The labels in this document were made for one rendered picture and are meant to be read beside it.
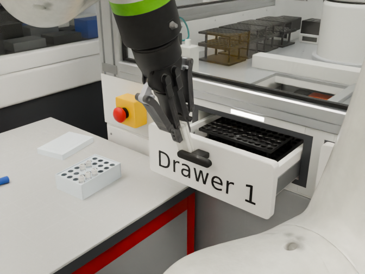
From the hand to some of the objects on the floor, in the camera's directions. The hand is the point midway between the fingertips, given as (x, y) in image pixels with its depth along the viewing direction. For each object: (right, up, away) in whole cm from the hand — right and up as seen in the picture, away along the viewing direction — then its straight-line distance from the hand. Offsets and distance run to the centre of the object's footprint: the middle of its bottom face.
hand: (182, 136), depth 75 cm
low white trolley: (-38, -80, +51) cm, 102 cm away
